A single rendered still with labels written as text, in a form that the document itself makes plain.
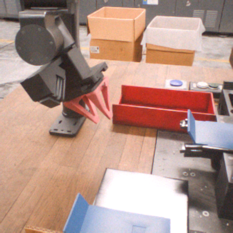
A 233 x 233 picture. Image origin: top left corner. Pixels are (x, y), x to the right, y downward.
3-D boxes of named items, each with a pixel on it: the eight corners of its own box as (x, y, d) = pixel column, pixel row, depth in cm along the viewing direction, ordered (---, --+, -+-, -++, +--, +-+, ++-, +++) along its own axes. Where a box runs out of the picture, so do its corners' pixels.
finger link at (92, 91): (115, 125, 48) (88, 80, 44) (85, 133, 51) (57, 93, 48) (125, 105, 53) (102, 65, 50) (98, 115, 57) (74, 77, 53)
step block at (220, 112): (217, 108, 76) (223, 80, 71) (228, 109, 75) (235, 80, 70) (219, 120, 70) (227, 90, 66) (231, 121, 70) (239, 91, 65)
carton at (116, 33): (102, 54, 340) (101, 5, 309) (144, 58, 327) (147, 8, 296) (85, 71, 292) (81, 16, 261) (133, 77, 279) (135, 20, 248)
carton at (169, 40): (150, 55, 335) (153, 13, 308) (199, 60, 321) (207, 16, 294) (138, 77, 279) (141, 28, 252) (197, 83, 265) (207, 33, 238)
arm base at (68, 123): (96, 75, 76) (73, 73, 78) (72, 109, 60) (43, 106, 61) (97, 99, 81) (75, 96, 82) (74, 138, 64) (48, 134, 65)
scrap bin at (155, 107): (121, 102, 79) (121, 83, 76) (208, 111, 75) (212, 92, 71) (112, 124, 69) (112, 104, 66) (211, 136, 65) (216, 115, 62)
